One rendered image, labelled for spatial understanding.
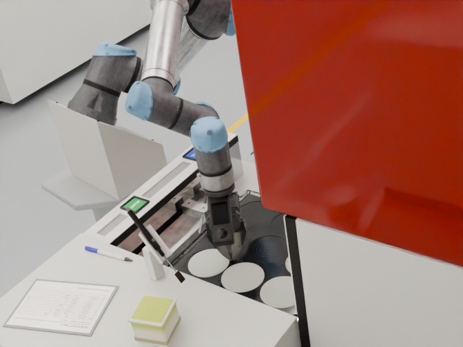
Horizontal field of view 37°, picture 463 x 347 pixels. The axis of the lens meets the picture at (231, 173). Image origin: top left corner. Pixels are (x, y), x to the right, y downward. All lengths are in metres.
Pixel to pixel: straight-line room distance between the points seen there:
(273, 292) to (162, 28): 0.65
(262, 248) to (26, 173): 2.58
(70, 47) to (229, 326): 3.79
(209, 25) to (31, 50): 3.07
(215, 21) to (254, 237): 0.56
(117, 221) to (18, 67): 3.07
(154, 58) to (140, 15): 3.90
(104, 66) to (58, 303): 0.78
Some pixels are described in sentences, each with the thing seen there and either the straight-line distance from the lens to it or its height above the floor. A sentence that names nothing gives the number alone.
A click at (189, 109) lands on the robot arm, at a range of 1.53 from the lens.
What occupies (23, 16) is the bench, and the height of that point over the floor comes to 0.57.
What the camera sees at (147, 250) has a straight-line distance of 1.50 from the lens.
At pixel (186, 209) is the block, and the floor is 0.90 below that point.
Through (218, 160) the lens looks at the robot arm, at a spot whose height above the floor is 1.19.
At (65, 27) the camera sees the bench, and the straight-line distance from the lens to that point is 4.96.
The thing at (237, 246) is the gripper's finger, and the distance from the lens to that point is 1.61.
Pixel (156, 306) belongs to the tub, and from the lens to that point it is 1.39.
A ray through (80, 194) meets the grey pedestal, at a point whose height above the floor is 0.82.
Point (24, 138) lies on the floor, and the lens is 4.47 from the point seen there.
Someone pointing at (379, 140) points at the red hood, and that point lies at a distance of 1.04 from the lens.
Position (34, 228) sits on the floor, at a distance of 3.60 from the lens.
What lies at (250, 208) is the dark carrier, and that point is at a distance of 1.81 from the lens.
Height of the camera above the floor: 1.97
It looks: 33 degrees down
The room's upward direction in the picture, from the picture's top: 10 degrees counter-clockwise
